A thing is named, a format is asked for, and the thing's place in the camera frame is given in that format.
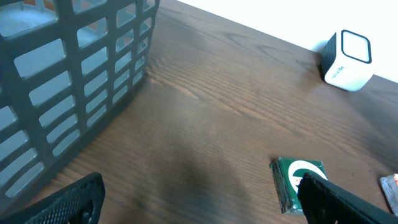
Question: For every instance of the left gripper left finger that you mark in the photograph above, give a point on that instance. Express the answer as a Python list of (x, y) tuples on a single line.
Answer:
[(80, 202)]

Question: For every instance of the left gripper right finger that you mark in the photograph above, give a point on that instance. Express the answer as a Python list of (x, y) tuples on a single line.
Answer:
[(325, 202)]

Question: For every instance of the green square box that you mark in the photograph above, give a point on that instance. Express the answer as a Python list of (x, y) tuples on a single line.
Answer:
[(287, 174)]

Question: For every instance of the orange tissue packet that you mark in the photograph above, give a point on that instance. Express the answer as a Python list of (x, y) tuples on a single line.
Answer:
[(389, 187)]

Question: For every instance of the white barcode scanner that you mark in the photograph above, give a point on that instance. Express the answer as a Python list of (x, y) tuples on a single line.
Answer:
[(346, 60)]

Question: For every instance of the grey plastic basket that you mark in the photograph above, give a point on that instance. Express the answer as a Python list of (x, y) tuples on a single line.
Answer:
[(67, 68)]

